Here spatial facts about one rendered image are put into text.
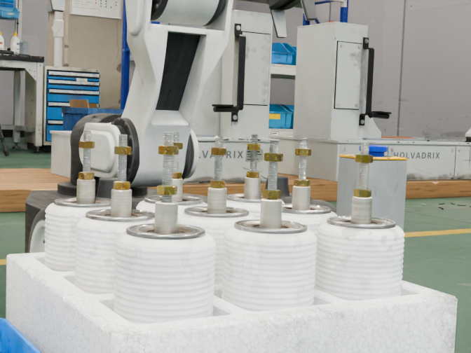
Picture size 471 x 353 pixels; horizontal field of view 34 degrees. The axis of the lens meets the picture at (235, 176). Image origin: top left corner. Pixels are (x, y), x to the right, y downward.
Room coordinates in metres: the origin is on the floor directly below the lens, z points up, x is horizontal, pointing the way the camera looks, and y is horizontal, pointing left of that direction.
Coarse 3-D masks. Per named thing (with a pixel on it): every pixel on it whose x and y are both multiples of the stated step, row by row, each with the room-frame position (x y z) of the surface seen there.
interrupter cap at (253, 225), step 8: (240, 224) 0.79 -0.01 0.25; (248, 224) 0.80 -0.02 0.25; (256, 224) 0.80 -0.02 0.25; (288, 224) 0.81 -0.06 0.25; (296, 224) 0.81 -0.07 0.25; (304, 224) 0.80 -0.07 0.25; (256, 232) 0.76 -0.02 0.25; (264, 232) 0.76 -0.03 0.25; (272, 232) 0.75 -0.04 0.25; (280, 232) 0.76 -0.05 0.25; (288, 232) 0.76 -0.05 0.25; (296, 232) 0.76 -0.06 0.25
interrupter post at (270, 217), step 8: (264, 200) 0.78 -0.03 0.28; (272, 200) 0.78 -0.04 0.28; (280, 200) 0.79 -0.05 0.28; (264, 208) 0.78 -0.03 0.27; (272, 208) 0.78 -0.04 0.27; (280, 208) 0.79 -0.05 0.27; (264, 216) 0.78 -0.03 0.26; (272, 216) 0.78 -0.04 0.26; (280, 216) 0.79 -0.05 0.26; (264, 224) 0.78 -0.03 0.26; (272, 224) 0.78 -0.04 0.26; (280, 224) 0.79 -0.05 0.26
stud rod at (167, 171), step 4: (168, 132) 0.73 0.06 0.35; (172, 132) 0.73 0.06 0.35; (164, 136) 0.73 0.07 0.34; (168, 136) 0.73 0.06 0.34; (172, 136) 0.73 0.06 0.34; (164, 140) 0.73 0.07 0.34; (168, 140) 0.73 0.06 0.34; (172, 140) 0.73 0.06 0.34; (164, 144) 0.73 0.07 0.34; (168, 144) 0.73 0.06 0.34; (172, 144) 0.73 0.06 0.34; (164, 156) 0.73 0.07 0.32; (168, 156) 0.73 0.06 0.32; (172, 156) 0.73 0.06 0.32; (164, 160) 0.73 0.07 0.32; (168, 160) 0.73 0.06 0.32; (164, 164) 0.73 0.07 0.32; (168, 164) 0.73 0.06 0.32; (172, 164) 0.73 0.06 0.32; (164, 168) 0.73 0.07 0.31; (168, 168) 0.73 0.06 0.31; (164, 172) 0.73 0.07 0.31; (168, 172) 0.73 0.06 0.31; (172, 172) 0.73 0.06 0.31; (164, 176) 0.73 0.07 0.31; (168, 176) 0.73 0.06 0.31; (164, 180) 0.73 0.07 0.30; (168, 180) 0.73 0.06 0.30; (164, 184) 0.73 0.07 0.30; (168, 184) 0.73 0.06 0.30; (164, 196) 0.73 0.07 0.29; (168, 196) 0.73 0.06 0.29; (164, 200) 0.73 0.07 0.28; (168, 200) 0.73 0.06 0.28
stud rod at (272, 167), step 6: (270, 144) 0.79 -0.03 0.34; (276, 144) 0.79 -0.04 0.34; (270, 150) 0.79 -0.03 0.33; (276, 150) 0.79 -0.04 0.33; (270, 162) 0.79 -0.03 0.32; (276, 162) 0.79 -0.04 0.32; (270, 168) 0.79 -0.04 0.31; (276, 168) 0.79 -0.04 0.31; (270, 174) 0.79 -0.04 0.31; (276, 174) 0.79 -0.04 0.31; (270, 180) 0.79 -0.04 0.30; (276, 180) 0.79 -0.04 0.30; (270, 186) 0.79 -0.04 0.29; (276, 186) 0.79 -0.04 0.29
